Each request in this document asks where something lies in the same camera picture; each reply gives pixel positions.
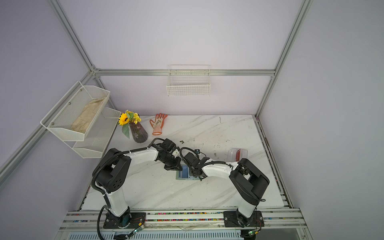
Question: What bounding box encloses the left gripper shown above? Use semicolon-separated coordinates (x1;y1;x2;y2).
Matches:
160;153;183;171

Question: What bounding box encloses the blue credit card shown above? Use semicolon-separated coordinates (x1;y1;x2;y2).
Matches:
179;166;189;179

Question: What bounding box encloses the green card holder wallet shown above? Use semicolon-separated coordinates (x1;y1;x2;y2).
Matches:
176;165;200;181

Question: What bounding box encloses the red credit card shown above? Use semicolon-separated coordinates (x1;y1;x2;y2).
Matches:
236;149;242;162

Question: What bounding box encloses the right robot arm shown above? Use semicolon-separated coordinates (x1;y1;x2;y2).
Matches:
180;153;270;227

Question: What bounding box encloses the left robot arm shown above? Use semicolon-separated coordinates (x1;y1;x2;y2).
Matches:
91;138;182;228

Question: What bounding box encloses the clear acrylic card box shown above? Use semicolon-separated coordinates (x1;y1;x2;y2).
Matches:
227;148;248;162

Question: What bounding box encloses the orange work glove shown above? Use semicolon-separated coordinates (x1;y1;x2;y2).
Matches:
150;113;168;136

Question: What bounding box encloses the dark glass vase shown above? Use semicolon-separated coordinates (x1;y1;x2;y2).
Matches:
130;122;148;143

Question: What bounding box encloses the yellow sunflower bouquet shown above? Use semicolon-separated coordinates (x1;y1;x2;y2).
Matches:
118;111;142;126

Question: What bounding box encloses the white mesh lower shelf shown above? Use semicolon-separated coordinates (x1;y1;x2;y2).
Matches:
71;107;121;159

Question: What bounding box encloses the white mesh shelf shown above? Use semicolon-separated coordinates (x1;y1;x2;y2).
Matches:
71;107;121;159
40;81;110;142

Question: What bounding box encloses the beige cloth in shelf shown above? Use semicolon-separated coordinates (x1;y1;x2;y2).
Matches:
70;97;106;134

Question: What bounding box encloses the white mesh upper shelf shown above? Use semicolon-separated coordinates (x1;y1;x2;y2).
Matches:
40;81;110;142

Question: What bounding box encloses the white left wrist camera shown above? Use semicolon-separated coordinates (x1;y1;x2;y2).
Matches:
172;149;180;158

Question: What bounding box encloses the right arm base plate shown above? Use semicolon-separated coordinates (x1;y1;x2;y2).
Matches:
223;211;265;228

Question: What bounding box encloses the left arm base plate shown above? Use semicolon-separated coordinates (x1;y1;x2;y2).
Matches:
103;212;147;230

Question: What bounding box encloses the black corrugated cable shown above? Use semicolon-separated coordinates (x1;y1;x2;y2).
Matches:
90;137;164;240

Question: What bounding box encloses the white wire wall basket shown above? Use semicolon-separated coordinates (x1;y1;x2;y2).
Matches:
166;65;211;97

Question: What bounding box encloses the aluminium front rail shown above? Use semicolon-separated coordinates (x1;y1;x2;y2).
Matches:
59;209;308;232

